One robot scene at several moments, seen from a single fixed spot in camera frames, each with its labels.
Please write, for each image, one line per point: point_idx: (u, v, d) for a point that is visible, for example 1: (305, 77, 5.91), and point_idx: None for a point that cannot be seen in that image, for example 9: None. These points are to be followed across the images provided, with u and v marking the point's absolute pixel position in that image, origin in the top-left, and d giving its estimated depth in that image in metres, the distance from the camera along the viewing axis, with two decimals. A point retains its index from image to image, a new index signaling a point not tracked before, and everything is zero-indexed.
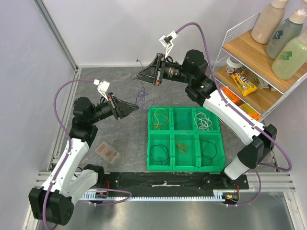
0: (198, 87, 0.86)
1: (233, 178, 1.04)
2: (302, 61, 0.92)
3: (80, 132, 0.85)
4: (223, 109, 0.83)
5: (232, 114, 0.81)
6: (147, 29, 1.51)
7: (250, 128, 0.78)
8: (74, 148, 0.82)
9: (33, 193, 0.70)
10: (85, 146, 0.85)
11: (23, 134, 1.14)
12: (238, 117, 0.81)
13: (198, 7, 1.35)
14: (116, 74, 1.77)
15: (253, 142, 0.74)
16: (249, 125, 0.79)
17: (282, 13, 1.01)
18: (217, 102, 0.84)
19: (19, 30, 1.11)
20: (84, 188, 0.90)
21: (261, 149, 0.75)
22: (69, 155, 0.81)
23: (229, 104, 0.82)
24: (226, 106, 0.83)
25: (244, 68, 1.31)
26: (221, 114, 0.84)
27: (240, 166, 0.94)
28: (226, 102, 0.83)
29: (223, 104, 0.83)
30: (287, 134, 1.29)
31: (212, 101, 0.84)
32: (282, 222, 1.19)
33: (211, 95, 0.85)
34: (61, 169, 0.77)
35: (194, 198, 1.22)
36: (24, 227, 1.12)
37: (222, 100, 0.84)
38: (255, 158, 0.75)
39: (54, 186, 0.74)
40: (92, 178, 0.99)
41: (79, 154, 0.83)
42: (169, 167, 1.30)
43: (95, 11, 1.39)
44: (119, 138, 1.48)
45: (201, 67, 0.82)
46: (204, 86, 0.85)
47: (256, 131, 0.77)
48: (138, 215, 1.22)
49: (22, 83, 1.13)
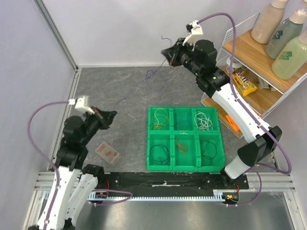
0: (210, 78, 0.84)
1: (232, 178, 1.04)
2: (302, 61, 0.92)
3: (70, 154, 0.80)
4: (232, 104, 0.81)
5: (241, 110, 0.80)
6: (147, 30, 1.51)
7: (255, 126, 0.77)
8: (63, 179, 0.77)
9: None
10: (75, 174, 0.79)
11: (23, 135, 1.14)
12: (246, 114, 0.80)
13: (197, 7, 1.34)
14: (116, 74, 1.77)
15: (255, 141, 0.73)
16: (255, 123, 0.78)
17: (282, 13, 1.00)
18: (226, 96, 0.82)
19: (19, 31, 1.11)
20: (84, 198, 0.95)
21: (263, 149, 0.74)
22: (58, 189, 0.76)
23: (238, 99, 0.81)
24: (234, 101, 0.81)
25: (244, 68, 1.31)
26: (230, 109, 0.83)
27: (240, 165, 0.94)
28: (235, 97, 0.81)
29: (232, 98, 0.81)
30: (287, 134, 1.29)
31: (222, 94, 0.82)
32: (282, 223, 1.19)
33: (221, 87, 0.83)
34: (52, 206, 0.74)
35: (194, 198, 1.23)
36: (24, 227, 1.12)
37: (232, 95, 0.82)
38: (255, 158, 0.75)
39: (48, 225, 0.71)
40: (92, 183, 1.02)
41: (70, 184, 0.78)
42: (169, 167, 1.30)
43: (96, 11, 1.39)
44: (119, 138, 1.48)
45: (209, 55, 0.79)
46: (216, 77, 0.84)
47: (260, 131, 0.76)
48: (139, 215, 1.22)
49: (22, 83, 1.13)
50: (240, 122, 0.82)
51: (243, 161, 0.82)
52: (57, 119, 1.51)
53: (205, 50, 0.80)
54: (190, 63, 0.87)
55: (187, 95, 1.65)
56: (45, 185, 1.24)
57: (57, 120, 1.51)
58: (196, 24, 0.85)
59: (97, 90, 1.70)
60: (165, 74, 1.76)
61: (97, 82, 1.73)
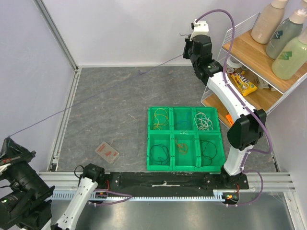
0: (205, 67, 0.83)
1: (231, 174, 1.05)
2: (302, 61, 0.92)
3: (26, 220, 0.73)
4: (223, 88, 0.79)
5: (230, 93, 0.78)
6: (147, 30, 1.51)
7: (241, 108, 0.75)
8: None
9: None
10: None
11: (23, 135, 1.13)
12: (233, 96, 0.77)
13: (198, 6, 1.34)
14: (116, 74, 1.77)
15: (239, 119, 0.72)
16: (241, 105, 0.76)
17: (282, 13, 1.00)
18: (218, 81, 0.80)
19: (19, 31, 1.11)
20: (81, 206, 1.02)
21: (246, 129, 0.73)
22: None
23: (228, 85, 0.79)
24: (225, 86, 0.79)
25: (244, 68, 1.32)
26: (220, 94, 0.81)
27: (234, 155, 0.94)
28: (226, 83, 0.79)
29: (223, 84, 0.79)
30: (288, 134, 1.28)
31: (214, 79, 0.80)
32: (282, 223, 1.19)
33: (215, 74, 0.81)
34: None
35: (194, 198, 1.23)
36: None
37: (222, 81, 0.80)
38: (240, 140, 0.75)
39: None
40: (90, 189, 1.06)
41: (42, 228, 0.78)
42: (169, 167, 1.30)
43: (96, 12, 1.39)
44: (119, 138, 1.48)
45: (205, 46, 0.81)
46: (210, 66, 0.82)
47: (245, 111, 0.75)
48: (138, 215, 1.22)
49: (22, 82, 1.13)
50: (227, 105, 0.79)
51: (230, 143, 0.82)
52: (57, 119, 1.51)
53: (201, 42, 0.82)
54: (191, 54, 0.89)
55: (187, 94, 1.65)
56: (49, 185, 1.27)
57: (57, 120, 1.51)
58: (198, 22, 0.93)
59: (97, 90, 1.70)
60: (165, 74, 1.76)
61: (97, 82, 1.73)
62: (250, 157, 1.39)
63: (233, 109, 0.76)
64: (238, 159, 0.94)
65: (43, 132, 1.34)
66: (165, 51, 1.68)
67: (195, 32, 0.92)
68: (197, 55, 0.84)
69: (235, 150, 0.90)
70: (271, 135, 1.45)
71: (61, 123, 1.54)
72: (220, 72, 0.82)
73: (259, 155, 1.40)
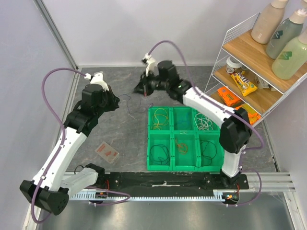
0: (176, 87, 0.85)
1: (231, 176, 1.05)
2: (302, 61, 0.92)
3: (79, 118, 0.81)
4: (198, 100, 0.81)
5: (207, 104, 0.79)
6: (147, 29, 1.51)
7: (222, 112, 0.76)
8: (67, 140, 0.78)
9: (23, 185, 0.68)
10: (80, 138, 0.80)
11: (23, 134, 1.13)
12: (211, 105, 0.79)
13: (198, 6, 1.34)
14: (116, 74, 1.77)
15: (224, 123, 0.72)
16: (220, 111, 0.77)
17: (282, 13, 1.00)
18: (192, 96, 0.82)
19: (19, 31, 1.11)
20: (83, 182, 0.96)
21: (234, 131, 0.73)
22: (61, 148, 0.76)
23: (202, 96, 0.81)
24: (199, 98, 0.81)
25: (244, 68, 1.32)
26: (199, 107, 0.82)
27: (230, 158, 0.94)
28: (199, 95, 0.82)
29: (196, 97, 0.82)
30: (288, 134, 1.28)
31: (188, 95, 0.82)
32: (282, 223, 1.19)
33: (187, 91, 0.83)
34: (53, 163, 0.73)
35: (194, 198, 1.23)
36: (24, 227, 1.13)
37: (195, 94, 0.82)
38: (232, 143, 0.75)
39: (44, 181, 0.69)
40: (91, 178, 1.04)
41: (74, 145, 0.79)
42: (169, 167, 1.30)
43: (96, 11, 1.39)
44: (119, 138, 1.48)
45: (171, 69, 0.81)
46: (182, 85, 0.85)
47: (227, 115, 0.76)
48: (139, 215, 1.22)
49: (22, 82, 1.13)
50: (210, 115, 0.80)
51: (225, 148, 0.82)
52: None
53: (165, 66, 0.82)
54: (159, 84, 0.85)
55: None
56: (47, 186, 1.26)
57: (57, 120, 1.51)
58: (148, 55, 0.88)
59: None
60: None
61: None
62: (250, 157, 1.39)
63: (216, 116, 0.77)
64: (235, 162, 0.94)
65: (43, 132, 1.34)
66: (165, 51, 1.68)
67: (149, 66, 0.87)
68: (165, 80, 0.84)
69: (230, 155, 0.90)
70: (271, 135, 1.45)
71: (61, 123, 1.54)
72: (191, 87, 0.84)
73: (259, 155, 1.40)
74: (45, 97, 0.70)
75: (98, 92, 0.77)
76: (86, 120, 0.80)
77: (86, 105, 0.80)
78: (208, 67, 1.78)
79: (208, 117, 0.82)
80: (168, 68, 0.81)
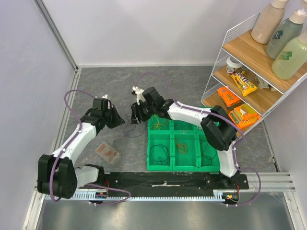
0: (161, 106, 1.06)
1: (230, 176, 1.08)
2: (301, 62, 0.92)
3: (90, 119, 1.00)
4: (180, 111, 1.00)
5: (188, 111, 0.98)
6: (147, 30, 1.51)
7: (200, 114, 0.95)
8: (84, 128, 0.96)
9: (42, 160, 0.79)
10: (93, 131, 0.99)
11: (23, 135, 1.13)
12: (192, 111, 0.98)
13: (198, 6, 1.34)
14: (116, 74, 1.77)
15: (204, 121, 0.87)
16: (200, 113, 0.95)
17: (282, 13, 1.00)
18: (174, 109, 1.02)
19: (19, 31, 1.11)
20: (87, 175, 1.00)
21: (214, 126, 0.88)
22: (79, 133, 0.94)
23: (183, 106, 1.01)
24: (181, 109, 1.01)
25: (244, 68, 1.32)
26: (183, 117, 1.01)
27: (223, 156, 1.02)
28: (180, 106, 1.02)
29: (178, 109, 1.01)
30: (288, 134, 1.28)
31: (171, 109, 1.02)
32: (282, 223, 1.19)
33: (170, 107, 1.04)
34: (70, 143, 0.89)
35: (194, 198, 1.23)
36: (24, 227, 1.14)
37: (177, 106, 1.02)
38: (218, 139, 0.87)
39: (64, 154, 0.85)
40: (94, 173, 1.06)
41: (88, 134, 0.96)
42: (169, 167, 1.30)
43: (96, 12, 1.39)
44: (119, 138, 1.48)
45: (152, 94, 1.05)
46: (165, 104, 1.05)
47: (205, 114, 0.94)
48: (139, 215, 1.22)
49: (22, 83, 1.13)
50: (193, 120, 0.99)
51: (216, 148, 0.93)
52: (57, 118, 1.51)
53: (148, 92, 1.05)
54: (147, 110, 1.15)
55: (187, 94, 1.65)
56: None
57: (57, 120, 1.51)
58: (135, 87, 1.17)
59: (97, 90, 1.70)
60: (165, 74, 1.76)
61: (97, 82, 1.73)
62: (250, 157, 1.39)
63: (196, 119, 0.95)
64: (229, 160, 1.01)
65: (43, 132, 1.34)
66: (165, 51, 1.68)
67: (138, 97, 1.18)
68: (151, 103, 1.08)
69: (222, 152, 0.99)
70: (271, 135, 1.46)
71: (61, 123, 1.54)
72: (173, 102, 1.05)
73: (259, 155, 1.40)
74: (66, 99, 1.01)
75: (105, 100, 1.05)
76: (95, 121, 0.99)
77: (95, 111, 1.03)
78: (208, 67, 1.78)
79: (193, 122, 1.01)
80: (150, 93, 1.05)
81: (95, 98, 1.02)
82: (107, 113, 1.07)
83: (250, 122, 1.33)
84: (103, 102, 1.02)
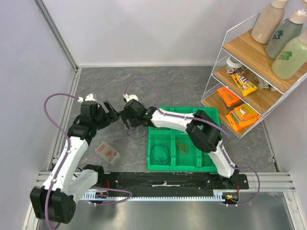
0: (145, 115, 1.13)
1: (228, 176, 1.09)
2: (301, 62, 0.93)
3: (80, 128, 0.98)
4: (163, 118, 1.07)
5: (171, 118, 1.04)
6: (147, 30, 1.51)
7: (183, 120, 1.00)
8: (73, 146, 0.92)
9: (34, 193, 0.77)
10: (84, 144, 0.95)
11: (23, 135, 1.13)
12: (175, 117, 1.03)
13: (198, 7, 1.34)
14: (116, 74, 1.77)
15: (189, 128, 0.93)
16: (183, 120, 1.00)
17: (282, 13, 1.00)
18: (158, 117, 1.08)
19: (19, 31, 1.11)
20: (87, 184, 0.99)
21: (198, 131, 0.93)
22: (68, 154, 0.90)
23: (165, 113, 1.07)
24: (164, 116, 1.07)
25: (244, 68, 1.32)
26: (167, 123, 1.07)
27: (214, 157, 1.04)
28: (163, 114, 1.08)
29: (162, 116, 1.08)
30: (288, 134, 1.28)
31: (155, 118, 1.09)
32: (282, 223, 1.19)
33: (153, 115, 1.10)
34: (60, 169, 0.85)
35: (194, 198, 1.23)
36: (24, 227, 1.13)
37: (160, 114, 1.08)
38: (204, 142, 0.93)
39: (55, 185, 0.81)
40: (92, 176, 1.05)
41: (78, 151, 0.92)
42: (169, 167, 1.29)
43: (96, 12, 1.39)
44: (119, 138, 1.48)
45: (133, 106, 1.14)
46: (147, 112, 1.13)
47: (188, 120, 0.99)
48: (138, 215, 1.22)
49: (23, 83, 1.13)
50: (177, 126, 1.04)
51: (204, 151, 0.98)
52: (57, 118, 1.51)
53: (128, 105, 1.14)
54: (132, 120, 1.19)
55: (187, 95, 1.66)
56: None
57: (57, 120, 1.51)
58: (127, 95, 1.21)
59: (97, 90, 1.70)
60: (165, 74, 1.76)
61: (97, 82, 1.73)
62: (250, 157, 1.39)
63: (181, 124, 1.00)
64: (220, 159, 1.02)
65: (43, 132, 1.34)
66: (165, 51, 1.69)
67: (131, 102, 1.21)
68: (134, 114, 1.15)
69: (212, 153, 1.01)
70: (271, 135, 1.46)
71: (61, 123, 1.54)
72: (156, 109, 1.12)
73: (259, 155, 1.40)
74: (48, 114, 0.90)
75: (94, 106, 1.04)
76: (87, 128, 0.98)
77: (85, 117, 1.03)
78: (208, 67, 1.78)
79: (177, 128, 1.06)
80: (130, 105, 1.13)
81: (82, 104, 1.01)
82: (96, 119, 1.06)
83: (250, 122, 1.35)
84: (91, 107, 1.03)
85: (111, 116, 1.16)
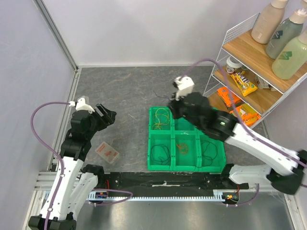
0: (217, 123, 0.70)
1: (236, 182, 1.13)
2: (302, 61, 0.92)
3: (74, 146, 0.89)
4: (253, 143, 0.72)
5: (264, 148, 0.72)
6: (147, 29, 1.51)
7: (286, 160, 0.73)
8: (67, 168, 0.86)
9: (31, 221, 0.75)
10: (78, 164, 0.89)
11: (23, 135, 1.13)
12: (273, 150, 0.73)
13: (198, 7, 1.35)
14: (116, 74, 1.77)
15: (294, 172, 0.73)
16: (284, 158, 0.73)
17: (282, 13, 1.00)
18: (243, 138, 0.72)
19: (19, 31, 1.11)
20: (84, 195, 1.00)
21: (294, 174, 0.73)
22: (63, 177, 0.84)
23: (257, 138, 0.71)
24: (253, 140, 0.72)
25: (244, 68, 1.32)
26: (249, 149, 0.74)
27: (255, 179, 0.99)
28: (253, 137, 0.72)
29: (250, 139, 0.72)
30: (287, 133, 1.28)
31: (239, 138, 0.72)
32: (282, 223, 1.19)
33: (234, 131, 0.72)
34: (56, 195, 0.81)
35: (194, 198, 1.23)
36: (24, 227, 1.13)
37: (248, 135, 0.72)
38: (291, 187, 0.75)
39: (52, 213, 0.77)
40: (92, 181, 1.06)
41: (73, 173, 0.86)
42: (169, 167, 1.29)
43: (96, 12, 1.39)
44: (119, 138, 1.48)
45: (204, 106, 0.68)
46: (223, 121, 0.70)
47: (292, 162, 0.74)
48: (139, 215, 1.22)
49: (23, 82, 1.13)
50: (260, 156, 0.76)
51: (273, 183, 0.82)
52: (57, 118, 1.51)
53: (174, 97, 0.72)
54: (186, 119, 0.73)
55: None
56: (45, 185, 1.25)
57: (57, 120, 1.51)
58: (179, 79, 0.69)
59: (97, 90, 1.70)
60: (165, 74, 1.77)
61: (97, 82, 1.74)
62: (250, 156, 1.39)
63: (278, 163, 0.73)
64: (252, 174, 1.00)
65: (43, 132, 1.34)
66: (165, 51, 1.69)
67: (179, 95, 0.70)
68: (195, 118, 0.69)
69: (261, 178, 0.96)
70: (271, 135, 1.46)
71: (61, 123, 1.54)
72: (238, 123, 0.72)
73: None
74: (35, 131, 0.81)
75: (85, 118, 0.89)
76: (80, 145, 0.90)
77: (76, 132, 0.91)
78: (208, 67, 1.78)
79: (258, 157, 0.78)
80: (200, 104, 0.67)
81: (72, 119, 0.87)
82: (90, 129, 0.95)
83: (250, 122, 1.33)
84: (82, 121, 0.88)
85: (106, 119, 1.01)
